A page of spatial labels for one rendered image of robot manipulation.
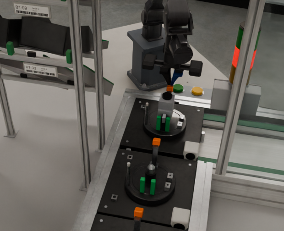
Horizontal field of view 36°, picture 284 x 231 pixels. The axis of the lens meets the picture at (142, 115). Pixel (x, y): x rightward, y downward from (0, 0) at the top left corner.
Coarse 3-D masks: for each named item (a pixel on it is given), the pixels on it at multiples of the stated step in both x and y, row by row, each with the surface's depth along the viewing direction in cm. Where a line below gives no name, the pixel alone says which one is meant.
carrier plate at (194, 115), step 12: (132, 108) 145; (180, 108) 146; (192, 108) 146; (204, 108) 147; (132, 120) 141; (192, 120) 142; (132, 132) 136; (144, 132) 136; (192, 132) 137; (120, 144) 132; (132, 144) 132; (144, 144) 132; (168, 144) 132; (180, 144) 133; (168, 156) 131; (180, 156) 130
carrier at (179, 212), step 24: (120, 168) 124; (144, 168) 122; (168, 168) 122; (192, 168) 125; (120, 192) 118; (144, 192) 115; (168, 192) 116; (192, 192) 118; (120, 216) 112; (144, 216) 112; (168, 216) 112
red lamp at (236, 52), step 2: (236, 48) 102; (236, 50) 102; (238, 50) 102; (234, 52) 104; (236, 52) 103; (238, 52) 102; (234, 54) 104; (236, 54) 103; (238, 54) 102; (234, 56) 104; (236, 56) 103; (234, 58) 104; (236, 58) 103; (234, 60) 104; (236, 60) 104; (232, 62) 106; (234, 62) 104; (236, 62) 104; (234, 64) 105; (236, 64) 104
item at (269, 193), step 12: (204, 120) 146; (216, 120) 146; (216, 132) 145; (204, 144) 141; (216, 144) 141; (204, 156) 137; (216, 156) 137; (216, 180) 127; (228, 180) 126; (240, 180) 125; (252, 180) 124; (264, 180) 124; (216, 192) 130; (228, 192) 129; (240, 192) 128; (252, 192) 127; (264, 192) 126; (276, 192) 125; (264, 204) 129; (276, 204) 128
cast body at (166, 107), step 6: (162, 96) 131; (168, 96) 130; (174, 96) 132; (162, 102) 130; (168, 102) 130; (174, 102) 135; (162, 108) 132; (168, 108) 131; (162, 114) 132; (168, 114) 132; (162, 120) 131
